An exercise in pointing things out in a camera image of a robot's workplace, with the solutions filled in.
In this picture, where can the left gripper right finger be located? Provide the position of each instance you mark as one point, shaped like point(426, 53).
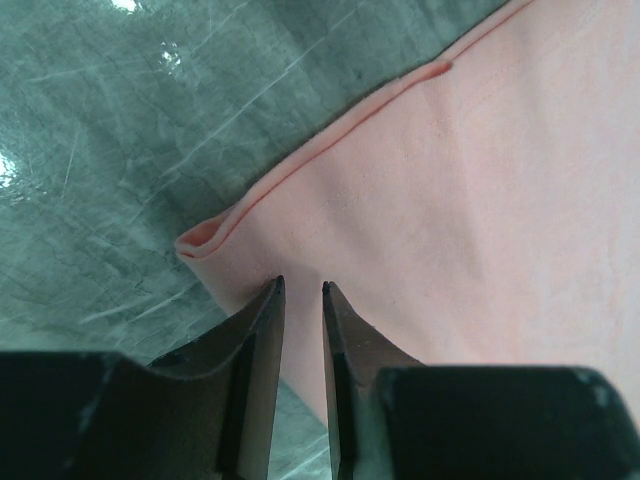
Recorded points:
point(392, 417)

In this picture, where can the salmon pink t shirt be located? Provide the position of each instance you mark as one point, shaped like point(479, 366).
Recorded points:
point(482, 209)

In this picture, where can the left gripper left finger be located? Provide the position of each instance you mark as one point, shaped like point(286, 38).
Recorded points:
point(202, 411)

